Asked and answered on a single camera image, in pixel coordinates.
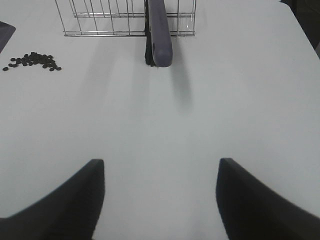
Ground purple hand brush black bristles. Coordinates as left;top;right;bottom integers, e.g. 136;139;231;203
144;0;173;68

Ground pile of coffee beans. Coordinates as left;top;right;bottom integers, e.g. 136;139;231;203
2;51;62;72

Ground purple plastic dustpan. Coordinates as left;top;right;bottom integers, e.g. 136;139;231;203
0;21;16;53

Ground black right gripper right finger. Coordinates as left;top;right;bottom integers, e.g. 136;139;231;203
215;158;320;240

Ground chrome wire dish rack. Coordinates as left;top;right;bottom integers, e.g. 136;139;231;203
54;0;197;37

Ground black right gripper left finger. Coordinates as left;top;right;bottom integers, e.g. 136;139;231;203
0;159;104;240

